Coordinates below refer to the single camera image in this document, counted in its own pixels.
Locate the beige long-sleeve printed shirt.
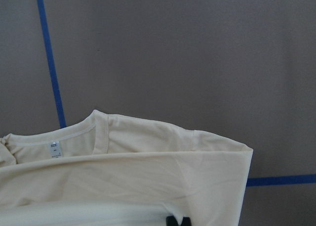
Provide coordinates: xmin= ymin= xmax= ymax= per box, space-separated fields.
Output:
xmin=0 ymin=110 xmax=253 ymax=226

